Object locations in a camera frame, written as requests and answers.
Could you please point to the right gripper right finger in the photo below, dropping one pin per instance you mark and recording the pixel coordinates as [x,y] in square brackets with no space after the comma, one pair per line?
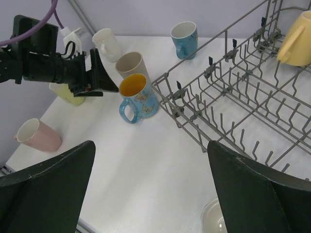
[255,198]

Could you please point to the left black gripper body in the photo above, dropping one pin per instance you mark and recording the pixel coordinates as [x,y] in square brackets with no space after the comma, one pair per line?
[81,83]

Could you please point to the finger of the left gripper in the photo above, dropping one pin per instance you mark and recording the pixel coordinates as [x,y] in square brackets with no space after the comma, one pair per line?
[99,79]

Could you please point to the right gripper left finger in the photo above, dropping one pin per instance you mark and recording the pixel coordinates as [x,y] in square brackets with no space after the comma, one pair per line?
[47,197]

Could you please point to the blue butterfly mug orange inside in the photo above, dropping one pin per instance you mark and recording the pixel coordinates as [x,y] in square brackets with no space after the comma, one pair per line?
[138,94]

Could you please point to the yellow mug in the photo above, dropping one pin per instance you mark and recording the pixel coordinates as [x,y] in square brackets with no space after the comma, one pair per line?
[296,47]

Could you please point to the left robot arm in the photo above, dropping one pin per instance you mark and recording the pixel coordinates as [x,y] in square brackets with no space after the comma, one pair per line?
[35,59]

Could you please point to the pale yellow-green mug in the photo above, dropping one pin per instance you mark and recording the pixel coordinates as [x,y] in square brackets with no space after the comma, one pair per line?
[63,91]

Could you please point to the beige tumbler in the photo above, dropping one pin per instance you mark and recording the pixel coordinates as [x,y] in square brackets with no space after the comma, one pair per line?
[131,63]

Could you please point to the white mug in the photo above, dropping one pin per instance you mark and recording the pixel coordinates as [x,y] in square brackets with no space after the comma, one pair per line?
[107,44]

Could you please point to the pink mug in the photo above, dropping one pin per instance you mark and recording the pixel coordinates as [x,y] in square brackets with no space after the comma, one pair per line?
[36,134]

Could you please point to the dark blue mug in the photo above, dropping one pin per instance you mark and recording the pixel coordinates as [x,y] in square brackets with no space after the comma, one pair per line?
[185,39]

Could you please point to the grey wire dish rack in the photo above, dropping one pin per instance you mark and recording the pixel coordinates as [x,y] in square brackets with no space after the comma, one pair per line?
[236,92]

